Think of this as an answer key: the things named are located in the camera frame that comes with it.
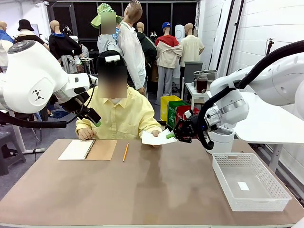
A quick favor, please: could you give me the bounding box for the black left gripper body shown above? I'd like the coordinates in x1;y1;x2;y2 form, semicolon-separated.
58;92;92;115

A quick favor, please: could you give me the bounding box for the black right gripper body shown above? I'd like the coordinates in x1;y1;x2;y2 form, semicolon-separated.
187;114;211;141

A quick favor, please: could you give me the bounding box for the white paper sheet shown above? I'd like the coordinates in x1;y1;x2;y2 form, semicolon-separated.
142;129;178;146

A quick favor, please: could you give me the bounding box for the spiral notebook brown cover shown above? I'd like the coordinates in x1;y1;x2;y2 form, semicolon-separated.
58;139;118;161

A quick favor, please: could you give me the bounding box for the person left forearm yellow sleeve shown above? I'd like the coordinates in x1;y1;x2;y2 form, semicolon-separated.
136;111;162;133

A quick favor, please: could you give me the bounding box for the person right forearm yellow sleeve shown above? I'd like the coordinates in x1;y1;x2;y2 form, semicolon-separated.
76;116;98;133

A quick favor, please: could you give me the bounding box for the person right hand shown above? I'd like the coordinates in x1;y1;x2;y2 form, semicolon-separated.
77;128;95;141

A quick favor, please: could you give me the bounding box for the red recycling bag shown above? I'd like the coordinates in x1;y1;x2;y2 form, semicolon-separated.
175;105;200;121

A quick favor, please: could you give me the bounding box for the green recycling bag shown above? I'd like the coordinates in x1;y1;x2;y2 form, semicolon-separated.
167;100;190;130

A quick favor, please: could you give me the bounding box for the yellow recycling bag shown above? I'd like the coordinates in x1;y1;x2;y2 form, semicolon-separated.
160;95;182;122

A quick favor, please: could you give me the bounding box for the person torso yellow shirt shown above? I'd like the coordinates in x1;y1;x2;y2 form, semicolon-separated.
76;85;162;140

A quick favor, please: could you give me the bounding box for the small white table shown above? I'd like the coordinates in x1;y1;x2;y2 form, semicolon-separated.
183;82;214;112

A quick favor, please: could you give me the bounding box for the white round trash bin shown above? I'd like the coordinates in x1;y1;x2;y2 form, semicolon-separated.
205;125;236;157

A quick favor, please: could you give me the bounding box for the glass jar dark liquid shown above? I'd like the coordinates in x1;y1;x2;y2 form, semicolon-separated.
196;73;209;94

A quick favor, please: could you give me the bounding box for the yellow pencil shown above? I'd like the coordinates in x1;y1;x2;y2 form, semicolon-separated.
122;142;130;163

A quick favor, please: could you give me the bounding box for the black cap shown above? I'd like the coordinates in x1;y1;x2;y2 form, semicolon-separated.
96;50;127;72

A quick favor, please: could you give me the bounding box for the metal tray container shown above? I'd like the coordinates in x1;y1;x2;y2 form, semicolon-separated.
194;69;218;91

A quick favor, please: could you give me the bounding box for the grey bin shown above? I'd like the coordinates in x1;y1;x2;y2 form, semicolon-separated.
184;61;204;84

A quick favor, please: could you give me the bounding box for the mannequin black hoodie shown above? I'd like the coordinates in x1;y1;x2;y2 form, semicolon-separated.
48;20;83;75

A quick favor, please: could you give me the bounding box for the mannequin green checked hat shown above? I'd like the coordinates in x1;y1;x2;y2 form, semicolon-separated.
90;2;123;57

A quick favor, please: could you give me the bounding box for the large white side table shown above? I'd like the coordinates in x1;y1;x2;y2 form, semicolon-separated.
206;91;304;173

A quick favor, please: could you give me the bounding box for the mannequin blue cap red jacket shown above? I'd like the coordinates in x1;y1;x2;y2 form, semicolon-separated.
154;22;183;105

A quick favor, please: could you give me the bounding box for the grey plastic stool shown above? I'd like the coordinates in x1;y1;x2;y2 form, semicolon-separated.
0;130;26;177

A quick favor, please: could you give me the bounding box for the mannequin cream shirt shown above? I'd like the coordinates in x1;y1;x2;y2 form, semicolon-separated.
180;23;205;91

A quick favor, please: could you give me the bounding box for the tall mannequin white shirt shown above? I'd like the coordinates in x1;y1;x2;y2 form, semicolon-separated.
117;0;147;95

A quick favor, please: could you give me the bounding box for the mannequin dark green jacket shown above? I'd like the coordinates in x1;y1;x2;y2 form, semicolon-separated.
136;22;158;83

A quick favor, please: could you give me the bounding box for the white plastic mesh basket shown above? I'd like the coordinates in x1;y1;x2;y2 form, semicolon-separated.
212;153;292;212

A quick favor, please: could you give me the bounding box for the mannequin black bucket hat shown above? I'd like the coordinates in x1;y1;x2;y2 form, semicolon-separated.
14;19;49;51

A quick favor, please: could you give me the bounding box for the white torso form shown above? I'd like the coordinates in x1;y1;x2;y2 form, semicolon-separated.
174;24;186;79

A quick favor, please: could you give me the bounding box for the mannequin blue white jacket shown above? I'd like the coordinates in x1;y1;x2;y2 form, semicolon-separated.
0;20;15;73

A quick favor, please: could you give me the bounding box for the white leaning panel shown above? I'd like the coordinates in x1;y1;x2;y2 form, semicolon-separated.
209;0;238;73

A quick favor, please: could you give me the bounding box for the black tripod pole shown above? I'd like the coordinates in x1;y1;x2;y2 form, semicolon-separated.
265;38;275;57

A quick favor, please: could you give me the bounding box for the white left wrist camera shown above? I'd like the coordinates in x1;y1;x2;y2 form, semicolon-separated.
87;74;98;87

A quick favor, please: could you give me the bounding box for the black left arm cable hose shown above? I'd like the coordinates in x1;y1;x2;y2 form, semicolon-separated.
0;111;67;129

